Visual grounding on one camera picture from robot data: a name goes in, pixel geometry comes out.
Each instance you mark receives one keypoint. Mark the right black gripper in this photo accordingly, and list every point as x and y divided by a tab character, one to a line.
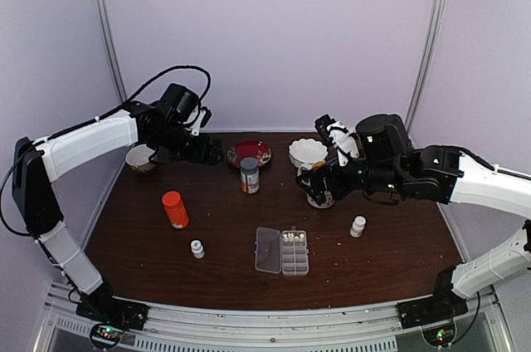
331	171

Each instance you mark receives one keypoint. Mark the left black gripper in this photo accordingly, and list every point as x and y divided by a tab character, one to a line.
200	154

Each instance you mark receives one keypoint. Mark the grey lid pill bottle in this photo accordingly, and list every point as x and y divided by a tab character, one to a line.
250	183

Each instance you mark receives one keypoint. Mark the orange pill bottle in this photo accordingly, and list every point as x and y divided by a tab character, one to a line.
174	207

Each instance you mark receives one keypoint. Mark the clear plastic pill organizer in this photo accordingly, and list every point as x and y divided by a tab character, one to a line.
274	256

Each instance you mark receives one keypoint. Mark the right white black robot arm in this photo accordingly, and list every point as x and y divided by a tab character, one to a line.
377	156

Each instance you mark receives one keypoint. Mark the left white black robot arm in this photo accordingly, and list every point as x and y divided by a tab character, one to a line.
174	122

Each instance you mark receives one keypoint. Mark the white pills in organizer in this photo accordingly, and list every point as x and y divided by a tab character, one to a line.
293	237

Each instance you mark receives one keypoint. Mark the patterned mug yellow inside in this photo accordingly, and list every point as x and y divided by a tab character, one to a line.
326	200

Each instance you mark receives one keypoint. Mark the white scalloped bowl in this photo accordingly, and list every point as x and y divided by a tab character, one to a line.
307	151

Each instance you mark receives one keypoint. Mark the small white bottle right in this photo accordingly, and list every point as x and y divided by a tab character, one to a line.
357	226

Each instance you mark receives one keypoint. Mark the small white bottle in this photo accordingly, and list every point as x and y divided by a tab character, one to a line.
197	249
357	226

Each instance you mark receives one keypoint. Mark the small white bowl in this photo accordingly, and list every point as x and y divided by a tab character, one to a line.
141	159

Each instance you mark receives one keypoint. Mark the red patterned plate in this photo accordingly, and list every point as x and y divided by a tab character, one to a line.
255	149

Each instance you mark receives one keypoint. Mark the small white bottle left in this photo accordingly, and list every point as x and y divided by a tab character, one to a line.
197	249

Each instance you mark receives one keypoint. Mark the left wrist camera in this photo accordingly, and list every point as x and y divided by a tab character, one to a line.
198	119

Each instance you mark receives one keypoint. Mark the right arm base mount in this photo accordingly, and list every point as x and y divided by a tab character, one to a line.
429	310

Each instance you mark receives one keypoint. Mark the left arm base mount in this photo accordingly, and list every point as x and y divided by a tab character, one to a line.
126	315

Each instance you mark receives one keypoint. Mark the right aluminium frame post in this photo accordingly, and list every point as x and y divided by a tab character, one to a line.
433	28

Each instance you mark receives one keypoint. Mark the front aluminium rail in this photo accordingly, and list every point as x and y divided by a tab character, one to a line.
375	327

